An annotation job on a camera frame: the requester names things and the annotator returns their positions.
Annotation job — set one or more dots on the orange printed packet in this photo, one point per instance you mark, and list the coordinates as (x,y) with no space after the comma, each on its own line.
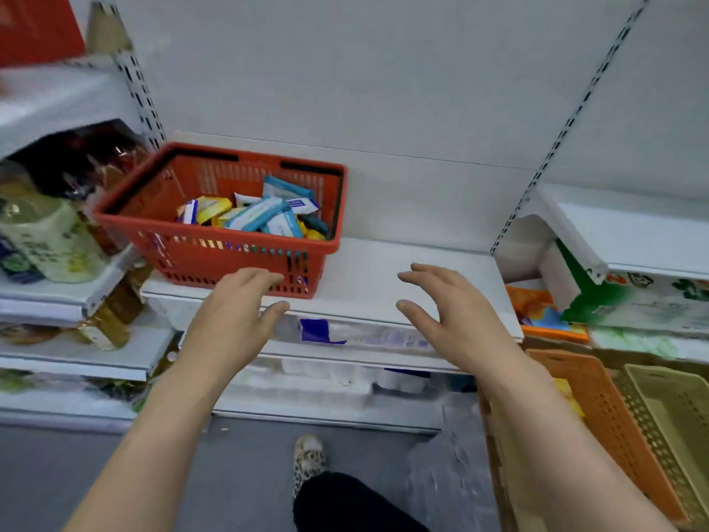
(540,315)

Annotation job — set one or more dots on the person's left forearm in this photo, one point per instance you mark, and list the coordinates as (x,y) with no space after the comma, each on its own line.
(160,443)

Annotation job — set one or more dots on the white metal shelf board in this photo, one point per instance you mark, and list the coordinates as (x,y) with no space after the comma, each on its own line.
(365,276)

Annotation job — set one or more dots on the dark glossy snack bags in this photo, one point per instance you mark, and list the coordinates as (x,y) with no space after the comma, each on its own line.
(83,160)

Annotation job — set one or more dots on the perforated white shelf upright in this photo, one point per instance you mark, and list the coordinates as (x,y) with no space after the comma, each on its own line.
(136,77)
(570,121)

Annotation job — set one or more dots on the person's right forearm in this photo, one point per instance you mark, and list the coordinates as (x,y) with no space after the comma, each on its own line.
(554,448)

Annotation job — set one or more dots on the red cardboard box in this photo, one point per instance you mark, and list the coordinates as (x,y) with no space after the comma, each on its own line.
(36,27)

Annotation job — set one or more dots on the person's left thumb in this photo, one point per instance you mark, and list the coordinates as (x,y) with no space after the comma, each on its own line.
(274,315)

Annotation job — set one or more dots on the pale green label bottle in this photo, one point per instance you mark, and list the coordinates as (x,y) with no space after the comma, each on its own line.
(52,238)

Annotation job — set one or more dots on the person's left hand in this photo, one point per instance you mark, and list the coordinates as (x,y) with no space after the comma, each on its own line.
(227,326)

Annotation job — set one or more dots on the person's black trouser leg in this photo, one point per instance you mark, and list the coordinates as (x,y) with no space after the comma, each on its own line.
(349,506)

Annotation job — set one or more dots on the green and white package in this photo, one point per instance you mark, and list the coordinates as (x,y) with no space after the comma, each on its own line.
(637,301)

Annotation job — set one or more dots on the white shelf with price rail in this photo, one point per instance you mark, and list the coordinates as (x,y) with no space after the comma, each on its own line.
(626,227)

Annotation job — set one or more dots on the clear plastic bag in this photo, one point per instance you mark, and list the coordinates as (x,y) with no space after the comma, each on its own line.
(448,465)

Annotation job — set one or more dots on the orange plastic basket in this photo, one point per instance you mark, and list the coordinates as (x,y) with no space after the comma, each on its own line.
(615,426)

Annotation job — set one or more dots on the person's right middle finger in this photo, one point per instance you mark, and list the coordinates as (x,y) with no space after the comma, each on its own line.
(435,269)

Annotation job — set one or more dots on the beige plastic basket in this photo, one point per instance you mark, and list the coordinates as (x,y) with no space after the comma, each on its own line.
(670,421)

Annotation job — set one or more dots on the person's right hand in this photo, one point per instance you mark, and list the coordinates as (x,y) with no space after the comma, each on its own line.
(465,326)

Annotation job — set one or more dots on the person's right thumb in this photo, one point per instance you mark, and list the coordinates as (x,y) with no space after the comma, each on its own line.
(416,314)

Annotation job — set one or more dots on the amber liquid bottle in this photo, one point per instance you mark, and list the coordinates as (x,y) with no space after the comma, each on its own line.
(113,318)

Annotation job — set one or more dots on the white side shelf unit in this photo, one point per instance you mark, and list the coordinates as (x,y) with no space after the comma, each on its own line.
(61,105)

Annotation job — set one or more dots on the red plastic shopping basket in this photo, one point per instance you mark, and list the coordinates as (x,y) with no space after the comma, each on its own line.
(221,254)

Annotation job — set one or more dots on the row of blue white packets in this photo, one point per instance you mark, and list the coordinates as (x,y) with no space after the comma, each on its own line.
(354,335)

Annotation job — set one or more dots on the leopard print shoe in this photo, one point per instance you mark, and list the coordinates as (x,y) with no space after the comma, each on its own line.
(307,459)

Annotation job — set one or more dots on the pile of small snack packets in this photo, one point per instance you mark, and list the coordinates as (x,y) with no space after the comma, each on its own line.
(260,213)

